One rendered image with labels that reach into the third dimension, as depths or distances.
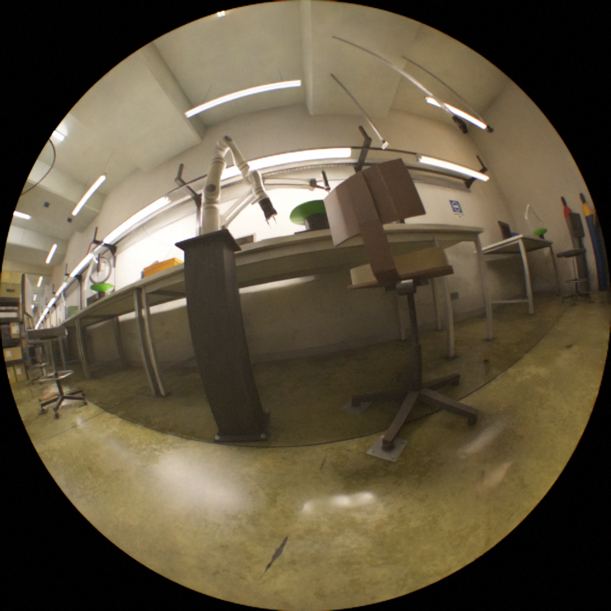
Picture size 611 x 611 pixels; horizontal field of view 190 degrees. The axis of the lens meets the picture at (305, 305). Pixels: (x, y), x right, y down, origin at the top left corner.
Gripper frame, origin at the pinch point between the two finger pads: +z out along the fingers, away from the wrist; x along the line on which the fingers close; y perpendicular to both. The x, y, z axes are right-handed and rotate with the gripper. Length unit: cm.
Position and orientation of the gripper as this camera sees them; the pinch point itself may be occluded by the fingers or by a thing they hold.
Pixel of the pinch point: (274, 226)
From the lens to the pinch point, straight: 111.8
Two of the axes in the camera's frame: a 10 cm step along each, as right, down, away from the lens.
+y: 4.6, -5.3, 7.1
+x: -7.8, 1.4, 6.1
